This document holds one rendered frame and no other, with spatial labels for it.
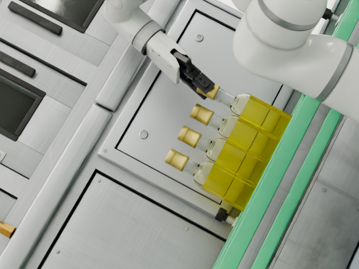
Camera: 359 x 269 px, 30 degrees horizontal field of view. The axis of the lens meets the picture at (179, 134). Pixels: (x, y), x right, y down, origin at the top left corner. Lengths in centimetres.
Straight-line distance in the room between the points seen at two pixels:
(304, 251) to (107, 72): 68
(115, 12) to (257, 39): 60
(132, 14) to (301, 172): 51
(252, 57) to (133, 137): 67
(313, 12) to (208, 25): 80
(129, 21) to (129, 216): 45
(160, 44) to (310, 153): 40
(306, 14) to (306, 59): 9
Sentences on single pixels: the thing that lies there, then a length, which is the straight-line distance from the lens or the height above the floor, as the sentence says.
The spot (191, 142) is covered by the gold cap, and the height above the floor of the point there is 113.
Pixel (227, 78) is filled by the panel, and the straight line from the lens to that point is 164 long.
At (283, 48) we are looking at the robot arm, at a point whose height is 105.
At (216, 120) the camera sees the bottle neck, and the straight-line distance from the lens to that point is 146.
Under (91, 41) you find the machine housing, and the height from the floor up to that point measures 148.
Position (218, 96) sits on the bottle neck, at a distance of 147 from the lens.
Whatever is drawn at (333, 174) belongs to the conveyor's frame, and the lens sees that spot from 132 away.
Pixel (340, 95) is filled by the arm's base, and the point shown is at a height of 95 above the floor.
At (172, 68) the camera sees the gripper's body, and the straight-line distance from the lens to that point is 146.
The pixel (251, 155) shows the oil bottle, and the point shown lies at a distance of 143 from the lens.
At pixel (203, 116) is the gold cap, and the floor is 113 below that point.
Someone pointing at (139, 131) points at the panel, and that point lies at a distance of 159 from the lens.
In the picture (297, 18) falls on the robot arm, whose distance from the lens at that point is 90.
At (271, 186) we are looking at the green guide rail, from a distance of 131.
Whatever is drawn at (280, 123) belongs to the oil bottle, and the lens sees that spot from 146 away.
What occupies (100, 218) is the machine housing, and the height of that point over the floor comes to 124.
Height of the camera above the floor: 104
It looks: 5 degrees up
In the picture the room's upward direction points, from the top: 62 degrees counter-clockwise
